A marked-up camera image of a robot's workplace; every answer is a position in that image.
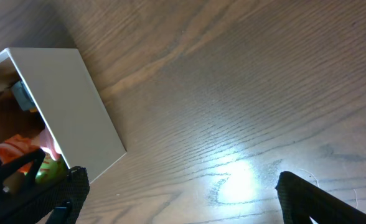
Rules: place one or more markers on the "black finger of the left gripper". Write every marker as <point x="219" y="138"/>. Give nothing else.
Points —
<point x="35" y="159"/>

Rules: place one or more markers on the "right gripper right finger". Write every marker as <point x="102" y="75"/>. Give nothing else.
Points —
<point x="302" y="203"/>

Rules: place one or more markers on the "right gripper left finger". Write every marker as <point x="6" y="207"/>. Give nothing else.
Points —
<point x="61" y="199"/>

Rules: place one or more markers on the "green numbered ball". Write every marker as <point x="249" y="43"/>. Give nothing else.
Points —
<point x="50" y="169"/>

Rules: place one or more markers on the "orange round toy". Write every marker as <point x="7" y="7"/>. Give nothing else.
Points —
<point x="15" y="147"/>

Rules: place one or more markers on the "brown plush toy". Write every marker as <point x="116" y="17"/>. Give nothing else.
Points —
<point x="13" y="120"/>

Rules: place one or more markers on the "yellow grey toy truck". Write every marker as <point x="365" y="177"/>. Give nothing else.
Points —
<point x="23" y="97"/>

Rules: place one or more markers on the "white toy duck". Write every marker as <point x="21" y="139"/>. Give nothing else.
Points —
<point x="49" y="145"/>

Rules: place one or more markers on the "white cardboard box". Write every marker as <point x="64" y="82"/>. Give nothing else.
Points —
<point x="67" y="99"/>

